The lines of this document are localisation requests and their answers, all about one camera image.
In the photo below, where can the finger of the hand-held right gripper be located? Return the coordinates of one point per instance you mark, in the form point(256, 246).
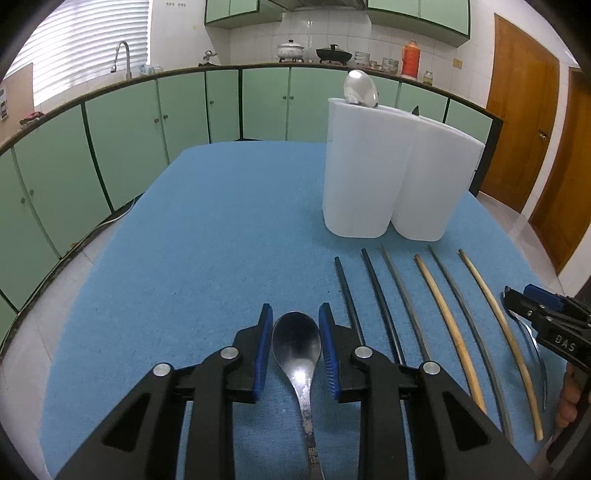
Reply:
point(521, 307)
point(542, 295)

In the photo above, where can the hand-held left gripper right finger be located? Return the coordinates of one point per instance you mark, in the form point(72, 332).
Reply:
point(327, 350)

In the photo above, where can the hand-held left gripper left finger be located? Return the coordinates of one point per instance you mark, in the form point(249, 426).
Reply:
point(263, 350)

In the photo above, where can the bamboo chopstick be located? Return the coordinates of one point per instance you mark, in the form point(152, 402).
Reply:
point(512, 342)
point(455, 333)

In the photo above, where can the thin silver metal spoon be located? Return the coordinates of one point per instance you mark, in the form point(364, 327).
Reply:
point(539, 364)

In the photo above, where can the grey chopstick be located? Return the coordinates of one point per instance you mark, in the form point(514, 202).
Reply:
point(480, 338)
point(404, 295)

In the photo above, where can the black chopstick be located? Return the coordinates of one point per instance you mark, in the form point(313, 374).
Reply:
point(378, 295)
point(346, 295)

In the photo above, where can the white plastic utensil holder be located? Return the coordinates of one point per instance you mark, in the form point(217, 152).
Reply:
point(364, 170)
point(438, 180)

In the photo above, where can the person's right hand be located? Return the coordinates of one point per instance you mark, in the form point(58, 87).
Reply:
point(570, 397)

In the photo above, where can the wooden door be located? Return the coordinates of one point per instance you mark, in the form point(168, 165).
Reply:
point(521, 115)
point(565, 184)

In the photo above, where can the blue table cloth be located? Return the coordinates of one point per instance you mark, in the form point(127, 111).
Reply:
point(207, 240)

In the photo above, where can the glass jar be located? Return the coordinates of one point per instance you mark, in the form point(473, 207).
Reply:
point(428, 78)

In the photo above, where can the green lower cabinets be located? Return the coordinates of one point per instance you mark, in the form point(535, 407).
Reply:
point(115, 147)

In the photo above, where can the green cabinets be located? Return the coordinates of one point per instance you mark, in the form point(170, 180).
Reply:
point(415, 14)
point(115, 147)

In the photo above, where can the large silver metal spoon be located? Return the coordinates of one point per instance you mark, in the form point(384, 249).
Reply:
point(361, 88)

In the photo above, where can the orange thermos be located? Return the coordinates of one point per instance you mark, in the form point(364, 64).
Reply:
point(409, 59)

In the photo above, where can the patterned bowl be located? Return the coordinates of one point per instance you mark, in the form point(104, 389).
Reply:
point(390, 65)

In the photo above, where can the black wok with lid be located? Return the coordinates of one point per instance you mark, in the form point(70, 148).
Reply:
point(333, 54)

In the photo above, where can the silver cooking pot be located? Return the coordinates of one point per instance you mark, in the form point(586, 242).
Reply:
point(290, 50)

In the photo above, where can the green upper cabinets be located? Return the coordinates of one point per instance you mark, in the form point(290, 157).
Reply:
point(415, 14)

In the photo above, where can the red cloth item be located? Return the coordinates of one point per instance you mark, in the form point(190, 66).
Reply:
point(31, 117)

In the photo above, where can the chrome kitchen faucet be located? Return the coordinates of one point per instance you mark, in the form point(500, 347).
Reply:
point(123, 50)

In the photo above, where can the range hood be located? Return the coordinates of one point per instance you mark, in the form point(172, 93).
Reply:
point(332, 2)

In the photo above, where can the cardboard board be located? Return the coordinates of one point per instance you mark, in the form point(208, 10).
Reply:
point(16, 101)

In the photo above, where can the white window blind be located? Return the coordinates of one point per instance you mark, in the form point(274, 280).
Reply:
point(87, 37)

